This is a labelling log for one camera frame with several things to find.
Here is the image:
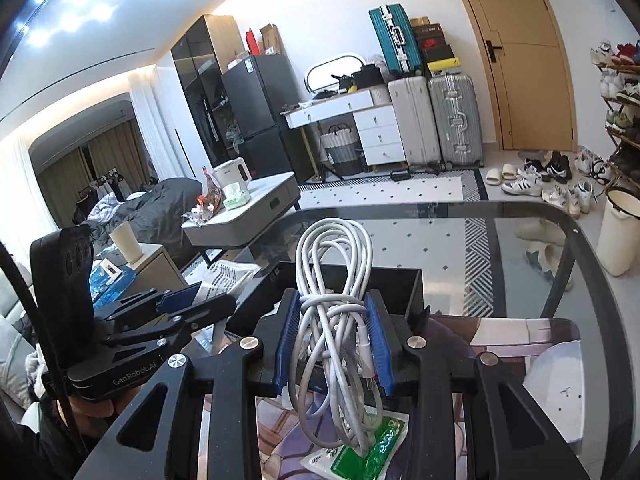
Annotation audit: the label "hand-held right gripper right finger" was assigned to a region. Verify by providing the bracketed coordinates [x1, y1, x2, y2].
[364, 290, 591, 480]

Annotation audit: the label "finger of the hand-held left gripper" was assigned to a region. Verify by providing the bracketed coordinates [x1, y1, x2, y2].
[92, 282, 203, 321]
[102, 294, 238, 361]

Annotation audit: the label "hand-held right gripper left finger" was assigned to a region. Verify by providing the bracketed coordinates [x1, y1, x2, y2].
[75, 287, 303, 480]

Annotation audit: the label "black cardboard box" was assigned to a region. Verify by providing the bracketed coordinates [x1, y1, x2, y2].
[215, 260, 431, 351]

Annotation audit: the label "white cable bundle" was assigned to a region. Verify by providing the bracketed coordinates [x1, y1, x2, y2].
[280, 217, 396, 461]

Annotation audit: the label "person's left forearm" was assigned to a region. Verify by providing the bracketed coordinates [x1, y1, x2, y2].
[0, 390, 108, 480]

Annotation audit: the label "person's left hand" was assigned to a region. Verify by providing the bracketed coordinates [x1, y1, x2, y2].
[70, 395, 118, 441]

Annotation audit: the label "grey wooden nightstand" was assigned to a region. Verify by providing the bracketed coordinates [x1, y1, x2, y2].
[90, 242, 183, 306]

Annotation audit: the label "white printed paper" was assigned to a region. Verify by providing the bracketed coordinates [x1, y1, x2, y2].
[192, 260, 261, 306]

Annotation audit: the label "blue flat pack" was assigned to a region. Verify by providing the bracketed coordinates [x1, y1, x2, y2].
[90, 262, 133, 301]

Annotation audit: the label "cream cup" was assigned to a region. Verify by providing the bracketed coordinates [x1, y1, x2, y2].
[109, 222, 143, 263]

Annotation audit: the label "light grey sofa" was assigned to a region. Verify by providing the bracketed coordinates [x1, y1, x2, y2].
[0, 260, 38, 411]

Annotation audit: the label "dark grey bedding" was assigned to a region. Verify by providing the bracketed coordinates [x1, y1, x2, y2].
[87, 176, 203, 261]

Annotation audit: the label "green white packet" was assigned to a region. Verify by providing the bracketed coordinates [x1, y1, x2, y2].
[300, 407, 408, 480]

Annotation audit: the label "red snack bags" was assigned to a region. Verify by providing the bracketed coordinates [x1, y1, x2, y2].
[182, 167, 223, 223]

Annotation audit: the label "clothes rack with garments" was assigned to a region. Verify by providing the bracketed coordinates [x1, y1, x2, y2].
[75, 167, 131, 201]

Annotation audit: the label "white patterned rug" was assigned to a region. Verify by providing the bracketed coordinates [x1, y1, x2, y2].
[300, 167, 486, 321]

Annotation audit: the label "green tissue box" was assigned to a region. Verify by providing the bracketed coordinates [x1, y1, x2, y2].
[222, 185, 251, 211]

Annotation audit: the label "white low table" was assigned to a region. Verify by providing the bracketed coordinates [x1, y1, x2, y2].
[181, 171, 302, 248]

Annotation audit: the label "white electric kettle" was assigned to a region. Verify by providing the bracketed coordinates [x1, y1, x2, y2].
[212, 156, 248, 191]

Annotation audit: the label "brown curtain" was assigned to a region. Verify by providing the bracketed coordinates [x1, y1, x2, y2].
[37, 122, 151, 201]

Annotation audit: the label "printed cartoon mat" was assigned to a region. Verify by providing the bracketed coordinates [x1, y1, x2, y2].
[255, 317, 586, 480]

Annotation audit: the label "white curtain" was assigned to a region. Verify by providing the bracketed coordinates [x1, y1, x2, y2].
[127, 67, 183, 181]

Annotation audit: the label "dark woven basket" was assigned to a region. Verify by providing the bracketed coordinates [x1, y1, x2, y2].
[327, 147, 363, 176]

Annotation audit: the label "large beige slippers pair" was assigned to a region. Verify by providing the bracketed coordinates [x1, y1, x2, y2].
[515, 220, 573, 261]

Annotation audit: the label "white woven basket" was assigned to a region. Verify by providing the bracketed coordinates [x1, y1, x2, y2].
[320, 127, 358, 151]

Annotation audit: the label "black glass cabinet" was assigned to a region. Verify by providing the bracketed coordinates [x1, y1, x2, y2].
[170, 14, 246, 176]

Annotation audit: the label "black fridge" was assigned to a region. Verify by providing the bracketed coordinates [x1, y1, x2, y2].
[221, 54, 306, 181]

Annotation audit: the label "white dressing table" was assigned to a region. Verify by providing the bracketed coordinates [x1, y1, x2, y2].
[281, 87, 407, 183]

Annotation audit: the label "white suitcase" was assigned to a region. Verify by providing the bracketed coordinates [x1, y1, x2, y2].
[387, 76, 443, 168]

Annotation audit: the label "scattered sneakers group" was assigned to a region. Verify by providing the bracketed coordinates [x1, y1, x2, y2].
[500, 145, 616, 218]

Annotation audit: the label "silver suitcase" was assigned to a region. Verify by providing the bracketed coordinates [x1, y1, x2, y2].
[427, 72, 485, 168]

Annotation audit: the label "white trash bin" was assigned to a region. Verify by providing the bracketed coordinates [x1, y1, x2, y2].
[596, 187, 640, 277]

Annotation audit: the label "oval mirror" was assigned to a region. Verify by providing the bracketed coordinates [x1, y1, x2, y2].
[304, 51, 371, 95]

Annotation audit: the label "black bag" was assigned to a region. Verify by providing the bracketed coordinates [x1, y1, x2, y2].
[332, 62, 386, 93]

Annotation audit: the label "tall brown carton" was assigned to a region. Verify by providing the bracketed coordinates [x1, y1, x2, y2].
[259, 24, 286, 57]

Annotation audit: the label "teal suitcase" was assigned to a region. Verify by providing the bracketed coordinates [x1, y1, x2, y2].
[369, 4, 426, 78]

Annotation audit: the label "black red logo shoe box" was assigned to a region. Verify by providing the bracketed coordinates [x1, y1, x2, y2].
[417, 32, 450, 52]

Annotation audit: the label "wooden shoe rack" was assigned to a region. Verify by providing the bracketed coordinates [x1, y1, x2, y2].
[590, 40, 640, 196]

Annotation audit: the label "wooden door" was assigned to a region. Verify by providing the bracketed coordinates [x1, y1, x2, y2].
[445, 0, 578, 151]

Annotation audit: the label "rows of colourful sneakers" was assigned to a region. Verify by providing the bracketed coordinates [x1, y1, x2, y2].
[590, 40, 640, 161]

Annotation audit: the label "black cable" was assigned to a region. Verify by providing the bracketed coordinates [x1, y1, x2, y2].
[0, 242, 88, 463]

